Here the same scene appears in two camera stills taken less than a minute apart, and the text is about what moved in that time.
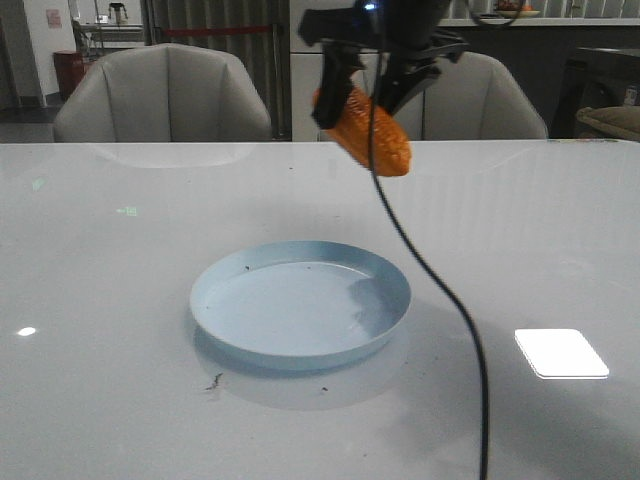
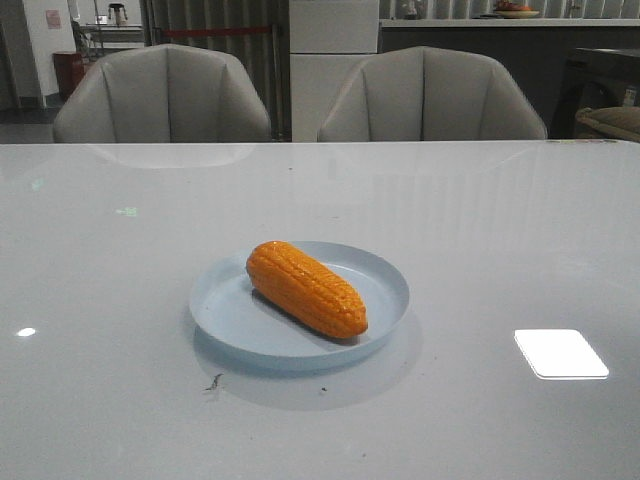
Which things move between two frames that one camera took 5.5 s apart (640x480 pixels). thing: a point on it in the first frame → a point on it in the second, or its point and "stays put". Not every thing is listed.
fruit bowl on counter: x=511 y=8 stays put
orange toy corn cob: x=372 y=134 → x=307 y=289
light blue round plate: x=297 y=305 stays put
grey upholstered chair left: x=163 y=93 stays put
